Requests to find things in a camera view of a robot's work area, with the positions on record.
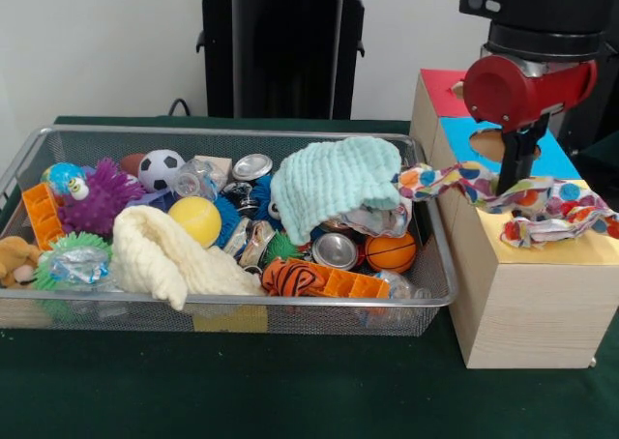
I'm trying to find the black cable loop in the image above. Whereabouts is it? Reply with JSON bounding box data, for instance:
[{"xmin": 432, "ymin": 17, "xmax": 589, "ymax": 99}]
[{"xmin": 167, "ymin": 98, "xmax": 195, "ymax": 118}]

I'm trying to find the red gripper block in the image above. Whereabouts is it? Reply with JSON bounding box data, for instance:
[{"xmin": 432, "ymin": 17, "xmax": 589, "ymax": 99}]
[{"xmin": 463, "ymin": 54, "xmax": 599, "ymax": 196}]

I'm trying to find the orange plastic grid tray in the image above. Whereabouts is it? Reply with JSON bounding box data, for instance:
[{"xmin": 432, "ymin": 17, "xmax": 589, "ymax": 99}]
[{"xmin": 323, "ymin": 266, "xmax": 392, "ymax": 300}]

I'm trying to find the mint green knitted cloth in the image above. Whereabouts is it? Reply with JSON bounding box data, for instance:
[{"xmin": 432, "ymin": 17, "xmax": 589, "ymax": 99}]
[{"xmin": 269, "ymin": 136, "xmax": 403, "ymax": 246}]

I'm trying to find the wooden box with three holes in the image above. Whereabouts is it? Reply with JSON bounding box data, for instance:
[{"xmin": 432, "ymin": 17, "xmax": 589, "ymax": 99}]
[{"xmin": 409, "ymin": 68, "xmax": 619, "ymax": 370}]

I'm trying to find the shallow clear mesh bin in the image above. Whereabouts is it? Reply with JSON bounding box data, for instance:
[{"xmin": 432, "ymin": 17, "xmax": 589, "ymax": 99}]
[{"xmin": 0, "ymin": 124, "xmax": 459, "ymax": 337}]

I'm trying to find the orange basketball toy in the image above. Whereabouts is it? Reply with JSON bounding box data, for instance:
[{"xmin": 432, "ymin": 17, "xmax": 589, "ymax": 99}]
[{"xmin": 364, "ymin": 230, "xmax": 418, "ymax": 275}]

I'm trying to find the cream knitted cloth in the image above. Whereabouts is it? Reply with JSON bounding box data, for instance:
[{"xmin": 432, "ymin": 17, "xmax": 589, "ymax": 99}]
[{"xmin": 110, "ymin": 205, "xmax": 267, "ymax": 312}]

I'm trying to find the orange tiger plush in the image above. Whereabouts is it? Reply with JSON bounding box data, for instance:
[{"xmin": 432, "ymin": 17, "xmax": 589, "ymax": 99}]
[{"xmin": 261, "ymin": 258, "xmax": 333, "ymax": 298}]

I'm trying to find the black and white soccer ball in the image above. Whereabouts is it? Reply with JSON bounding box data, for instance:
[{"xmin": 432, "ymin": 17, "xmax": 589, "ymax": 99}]
[{"xmin": 138, "ymin": 148, "xmax": 187, "ymax": 192}]

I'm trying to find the dark green side table cloth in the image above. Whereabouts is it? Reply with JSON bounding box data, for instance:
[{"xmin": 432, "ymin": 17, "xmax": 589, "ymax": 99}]
[{"xmin": 575, "ymin": 136, "xmax": 619, "ymax": 179}]

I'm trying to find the yellow ball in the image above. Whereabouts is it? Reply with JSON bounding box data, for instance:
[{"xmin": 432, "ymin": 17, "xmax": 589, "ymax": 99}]
[{"xmin": 166, "ymin": 196, "xmax": 222, "ymax": 248}]

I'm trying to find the green spiky ball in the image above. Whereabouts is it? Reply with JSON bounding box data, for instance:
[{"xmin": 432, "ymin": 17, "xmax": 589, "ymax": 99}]
[{"xmin": 32, "ymin": 230, "xmax": 115, "ymax": 293}]

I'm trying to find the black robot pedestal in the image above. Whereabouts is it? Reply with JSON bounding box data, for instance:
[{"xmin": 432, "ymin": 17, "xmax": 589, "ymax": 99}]
[{"xmin": 186, "ymin": 0, "xmax": 391, "ymax": 120}]

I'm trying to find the purple spiky toy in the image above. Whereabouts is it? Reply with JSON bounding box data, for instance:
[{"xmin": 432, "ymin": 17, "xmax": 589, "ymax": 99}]
[{"xmin": 57, "ymin": 157, "xmax": 146, "ymax": 237}]

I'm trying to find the multicolour dotted cloth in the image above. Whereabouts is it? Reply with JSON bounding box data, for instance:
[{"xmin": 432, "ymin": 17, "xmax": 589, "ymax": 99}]
[
  {"xmin": 397, "ymin": 161, "xmax": 557, "ymax": 216},
  {"xmin": 500, "ymin": 180, "xmax": 619, "ymax": 250}
]

